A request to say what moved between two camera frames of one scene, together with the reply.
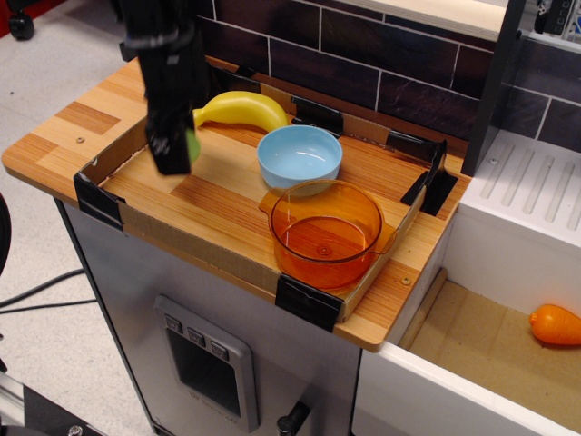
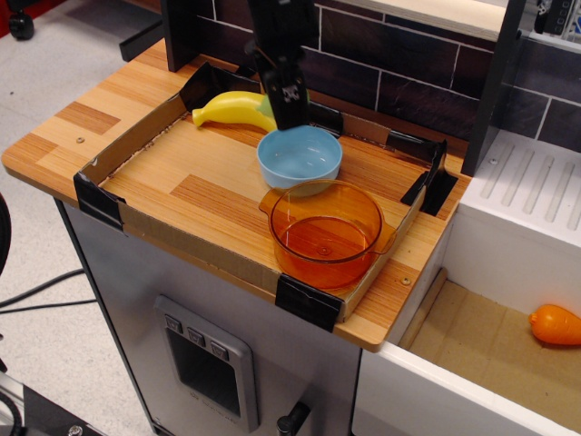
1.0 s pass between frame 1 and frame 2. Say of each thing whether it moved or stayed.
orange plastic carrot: stayed
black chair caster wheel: stayed
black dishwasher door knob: stayed
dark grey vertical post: stayed
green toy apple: moved
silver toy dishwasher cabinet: stayed
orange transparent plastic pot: stayed
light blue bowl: stayed
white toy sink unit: stayed
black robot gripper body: moved
